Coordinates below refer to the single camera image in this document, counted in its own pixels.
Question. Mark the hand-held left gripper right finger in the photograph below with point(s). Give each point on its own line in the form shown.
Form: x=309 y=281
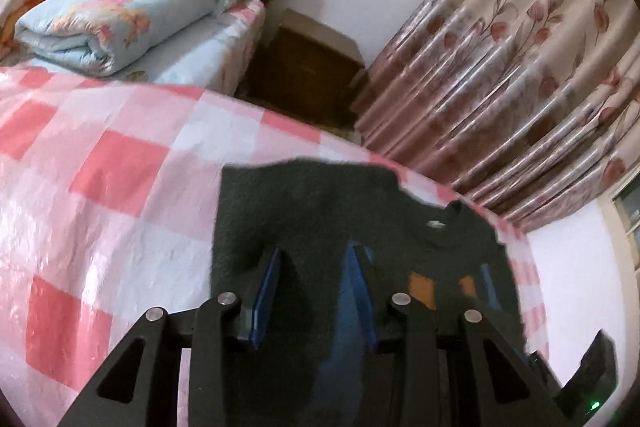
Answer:
x=362 y=294

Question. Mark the floral curtain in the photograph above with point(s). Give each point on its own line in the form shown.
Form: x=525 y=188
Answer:
x=500 y=57

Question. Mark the wooden nightstand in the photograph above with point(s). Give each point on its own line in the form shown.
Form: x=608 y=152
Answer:
x=300 y=67

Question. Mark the window with cream frame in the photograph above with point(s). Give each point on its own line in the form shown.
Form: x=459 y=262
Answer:
x=630 y=217

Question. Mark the light blue bed sheet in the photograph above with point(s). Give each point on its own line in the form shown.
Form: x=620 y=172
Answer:
x=200 y=57

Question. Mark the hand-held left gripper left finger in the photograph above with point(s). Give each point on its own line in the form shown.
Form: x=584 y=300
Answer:
x=265 y=292

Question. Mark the dark sweater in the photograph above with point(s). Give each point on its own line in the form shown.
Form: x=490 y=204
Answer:
x=310 y=217

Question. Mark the pink checked bed sheet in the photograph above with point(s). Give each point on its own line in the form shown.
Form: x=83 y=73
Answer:
x=125 y=187

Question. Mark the light blue floral quilt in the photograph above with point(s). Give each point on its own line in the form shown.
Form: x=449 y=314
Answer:
x=125 y=17

